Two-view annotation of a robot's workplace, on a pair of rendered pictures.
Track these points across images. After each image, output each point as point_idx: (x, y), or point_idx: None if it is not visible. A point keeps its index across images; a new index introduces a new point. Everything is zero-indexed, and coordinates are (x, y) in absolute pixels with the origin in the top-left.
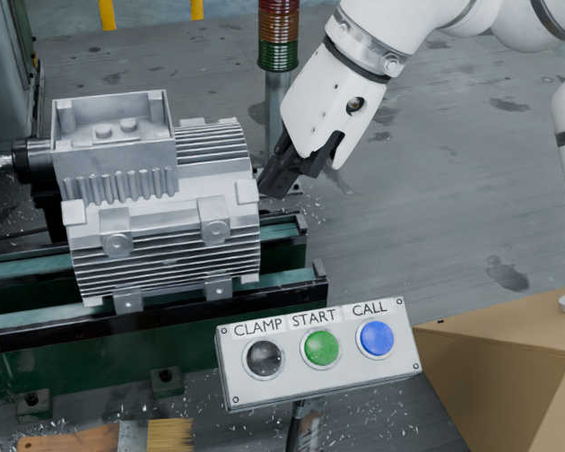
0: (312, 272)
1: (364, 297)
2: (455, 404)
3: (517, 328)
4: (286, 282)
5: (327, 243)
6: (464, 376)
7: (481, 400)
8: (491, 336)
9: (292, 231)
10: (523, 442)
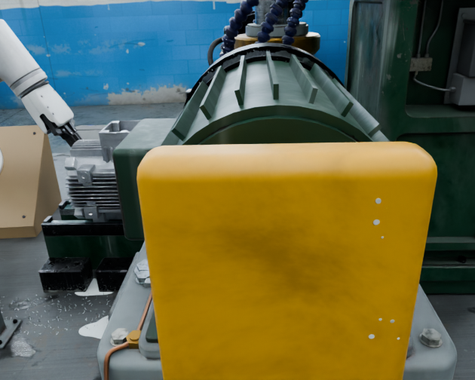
0: (65, 207)
1: (30, 255)
2: (48, 209)
3: (26, 167)
4: None
5: (14, 283)
6: (44, 193)
7: (48, 187)
8: (38, 165)
9: (54, 222)
10: (54, 171)
